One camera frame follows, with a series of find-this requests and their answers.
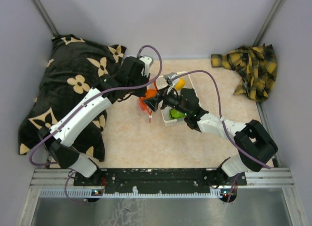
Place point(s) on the left corner post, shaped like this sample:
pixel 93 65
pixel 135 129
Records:
pixel 45 16

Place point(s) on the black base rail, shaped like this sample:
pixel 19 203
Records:
pixel 159 180

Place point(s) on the black floral pillow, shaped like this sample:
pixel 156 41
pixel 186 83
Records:
pixel 75 65

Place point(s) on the red apple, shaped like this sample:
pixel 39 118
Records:
pixel 142 105

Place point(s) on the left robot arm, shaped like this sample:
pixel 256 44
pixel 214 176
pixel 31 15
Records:
pixel 60 137

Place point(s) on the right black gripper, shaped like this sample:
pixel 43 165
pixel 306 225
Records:
pixel 164 94

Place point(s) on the right corner post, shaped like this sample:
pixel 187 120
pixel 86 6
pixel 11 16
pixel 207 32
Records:
pixel 268 21

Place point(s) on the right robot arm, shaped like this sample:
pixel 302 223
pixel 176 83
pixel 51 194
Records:
pixel 254 144

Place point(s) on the aluminium frame bar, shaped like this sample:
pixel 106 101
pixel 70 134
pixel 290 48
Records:
pixel 60 183

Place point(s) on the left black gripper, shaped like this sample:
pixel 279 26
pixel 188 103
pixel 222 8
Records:
pixel 140 93

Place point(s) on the green toy watermelon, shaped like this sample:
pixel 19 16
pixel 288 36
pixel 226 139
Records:
pixel 175 114

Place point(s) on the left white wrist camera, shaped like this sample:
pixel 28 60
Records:
pixel 148 62

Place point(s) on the yellow lemon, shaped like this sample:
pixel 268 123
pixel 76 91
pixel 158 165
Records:
pixel 180 84

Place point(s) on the clear zip top bag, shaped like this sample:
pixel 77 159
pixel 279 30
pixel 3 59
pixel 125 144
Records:
pixel 148 109

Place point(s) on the white plastic basket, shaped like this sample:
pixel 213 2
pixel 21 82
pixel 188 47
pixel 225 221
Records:
pixel 161 83

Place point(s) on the corner post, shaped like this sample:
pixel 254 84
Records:
pixel 268 21
pixel 45 16

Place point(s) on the yellow plaid cloth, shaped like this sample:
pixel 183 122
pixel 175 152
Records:
pixel 257 67

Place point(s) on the orange fruit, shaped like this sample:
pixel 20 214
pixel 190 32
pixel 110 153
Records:
pixel 150 93

